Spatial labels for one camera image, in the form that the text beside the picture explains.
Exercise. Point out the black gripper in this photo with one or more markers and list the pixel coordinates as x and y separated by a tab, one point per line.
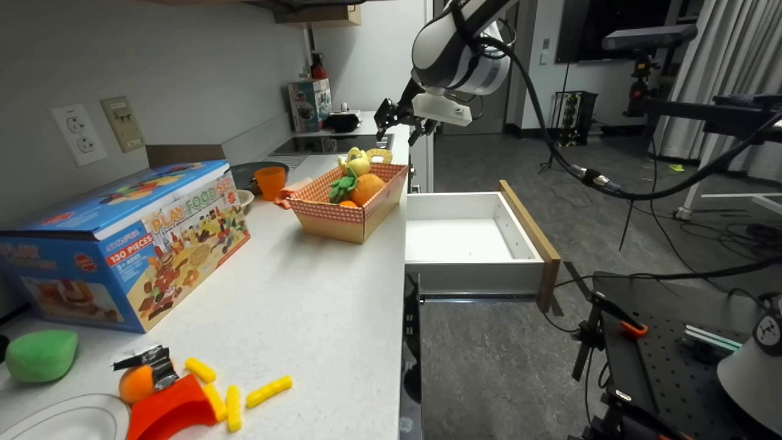
415	101

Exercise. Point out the orange toy pineapple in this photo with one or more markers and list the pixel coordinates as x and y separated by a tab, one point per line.
367	188

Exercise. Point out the wooden front white drawer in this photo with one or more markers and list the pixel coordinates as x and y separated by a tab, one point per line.
456	240

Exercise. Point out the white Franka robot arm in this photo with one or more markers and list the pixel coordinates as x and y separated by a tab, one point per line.
456	50

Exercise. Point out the black equipment box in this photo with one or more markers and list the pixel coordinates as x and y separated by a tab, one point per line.
576	117

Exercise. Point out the blue play food box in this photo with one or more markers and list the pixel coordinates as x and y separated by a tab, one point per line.
130	245

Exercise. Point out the yellow toy fry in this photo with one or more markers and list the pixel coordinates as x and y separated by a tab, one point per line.
233	405
201	370
217	402
269	392

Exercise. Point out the black toy piece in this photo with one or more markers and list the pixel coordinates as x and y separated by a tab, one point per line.
156	361

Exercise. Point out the red toy fries holder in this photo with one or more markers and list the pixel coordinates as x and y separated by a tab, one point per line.
172	412

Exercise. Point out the orange toy ball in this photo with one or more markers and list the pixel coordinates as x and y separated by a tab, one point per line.
136	383

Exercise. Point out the small black appliance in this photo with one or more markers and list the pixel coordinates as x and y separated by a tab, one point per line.
343	123

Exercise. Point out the black cooktop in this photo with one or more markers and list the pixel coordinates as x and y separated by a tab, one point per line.
326	144

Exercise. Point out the patterned carton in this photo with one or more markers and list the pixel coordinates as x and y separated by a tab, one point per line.
306	106

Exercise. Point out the red capped bottle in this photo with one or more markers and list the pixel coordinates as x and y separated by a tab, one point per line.
318	67

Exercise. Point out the red checkered paper basket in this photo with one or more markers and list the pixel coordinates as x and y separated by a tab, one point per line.
351	222

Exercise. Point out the wooden upper cabinet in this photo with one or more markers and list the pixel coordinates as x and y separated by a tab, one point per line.
318	12

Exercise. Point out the orange plastic cup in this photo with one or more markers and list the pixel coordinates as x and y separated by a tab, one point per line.
269	184

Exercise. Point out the black round pan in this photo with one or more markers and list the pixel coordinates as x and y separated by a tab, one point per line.
246	171

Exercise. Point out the thin black floor tape strip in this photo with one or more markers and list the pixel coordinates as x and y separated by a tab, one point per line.
581	282

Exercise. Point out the orange clamp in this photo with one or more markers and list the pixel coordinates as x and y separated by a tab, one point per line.
635	328

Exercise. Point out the grey curtain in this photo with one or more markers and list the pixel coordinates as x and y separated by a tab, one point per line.
734	57

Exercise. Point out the black perforated robot table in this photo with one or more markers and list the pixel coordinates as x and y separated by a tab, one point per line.
668	375

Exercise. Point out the green bowl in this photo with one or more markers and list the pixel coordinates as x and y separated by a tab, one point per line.
42	357

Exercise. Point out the small white dish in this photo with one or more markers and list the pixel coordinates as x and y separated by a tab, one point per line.
65	419

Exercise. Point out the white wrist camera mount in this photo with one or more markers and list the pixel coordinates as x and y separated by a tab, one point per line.
443	110

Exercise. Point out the dark wall monitor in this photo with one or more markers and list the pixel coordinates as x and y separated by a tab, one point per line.
620	25

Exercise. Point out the black stereo camera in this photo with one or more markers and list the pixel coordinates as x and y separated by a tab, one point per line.
648	40

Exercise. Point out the beige light switch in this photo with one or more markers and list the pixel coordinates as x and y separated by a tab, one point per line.
123	123

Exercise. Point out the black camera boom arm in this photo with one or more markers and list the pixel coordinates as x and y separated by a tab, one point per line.
734	117

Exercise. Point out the white wall outlet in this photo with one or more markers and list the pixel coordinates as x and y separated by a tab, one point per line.
79	134

